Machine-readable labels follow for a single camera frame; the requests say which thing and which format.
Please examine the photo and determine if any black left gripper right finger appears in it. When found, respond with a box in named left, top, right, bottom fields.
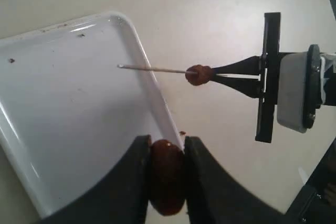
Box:
left=184, top=136, right=286, bottom=223

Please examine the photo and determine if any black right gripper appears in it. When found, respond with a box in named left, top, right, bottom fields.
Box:
left=212, top=12, right=287, bottom=143

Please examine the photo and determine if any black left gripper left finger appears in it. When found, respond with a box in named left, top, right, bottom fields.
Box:
left=40, top=135, right=151, bottom=223

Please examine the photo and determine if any red meatball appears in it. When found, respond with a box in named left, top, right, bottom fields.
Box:
left=149, top=139, right=186, bottom=216
left=185, top=65, right=207, bottom=86
left=203, top=66, right=213, bottom=84

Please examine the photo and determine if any thin metal skewer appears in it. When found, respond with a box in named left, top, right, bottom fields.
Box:
left=117, top=65, right=197, bottom=75

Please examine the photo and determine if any white plastic tray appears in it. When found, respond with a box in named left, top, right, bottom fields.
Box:
left=1, top=12, right=182, bottom=217

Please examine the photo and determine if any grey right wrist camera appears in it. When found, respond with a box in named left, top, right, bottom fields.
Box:
left=277, top=45, right=335, bottom=133

